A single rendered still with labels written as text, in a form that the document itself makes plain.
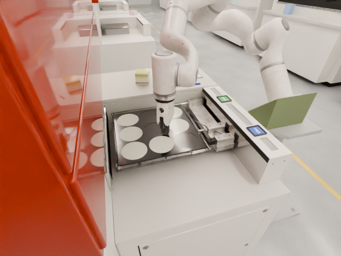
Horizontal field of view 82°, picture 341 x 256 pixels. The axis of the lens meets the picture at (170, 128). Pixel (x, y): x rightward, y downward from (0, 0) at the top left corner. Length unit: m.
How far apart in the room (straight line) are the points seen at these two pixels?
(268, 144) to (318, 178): 1.49
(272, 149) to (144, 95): 0.63
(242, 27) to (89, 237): 1.05
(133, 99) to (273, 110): 0.68
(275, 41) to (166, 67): 0.68
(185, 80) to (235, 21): 0.50
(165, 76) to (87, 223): 0.55
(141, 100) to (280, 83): 0.71
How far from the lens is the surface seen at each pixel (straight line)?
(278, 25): 1.20
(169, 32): 0.77
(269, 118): 1.07
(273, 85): 1.15
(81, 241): 0.20
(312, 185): 2.17
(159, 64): 0.66
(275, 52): 1.20
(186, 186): 0.77
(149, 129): 0.88
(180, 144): 0.81
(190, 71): 0.66
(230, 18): 1.09
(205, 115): 1.02
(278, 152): 0.78
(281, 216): 1.82
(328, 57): 3.87
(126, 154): 0.78
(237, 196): 0.78
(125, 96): 1.02
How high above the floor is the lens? 1.44
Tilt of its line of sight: 38 degrees down
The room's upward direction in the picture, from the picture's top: straight up
